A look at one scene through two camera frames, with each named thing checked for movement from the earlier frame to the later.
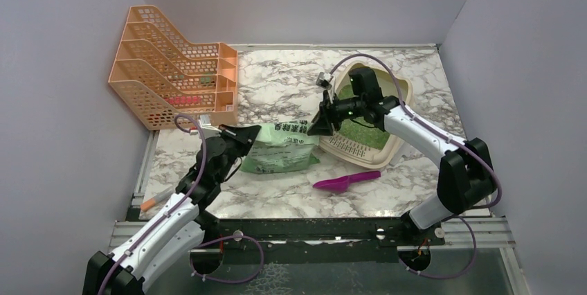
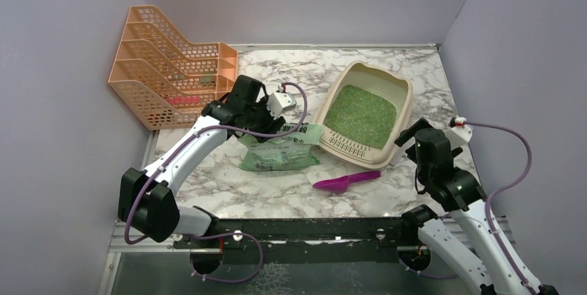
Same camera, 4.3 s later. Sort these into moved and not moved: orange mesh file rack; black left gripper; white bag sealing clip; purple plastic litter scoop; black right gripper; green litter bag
Moved: black left gripper; black right gripper
Not moved: orange mesh file rack; purple plastic litter scoop; green litter bag; white bag sealing clip
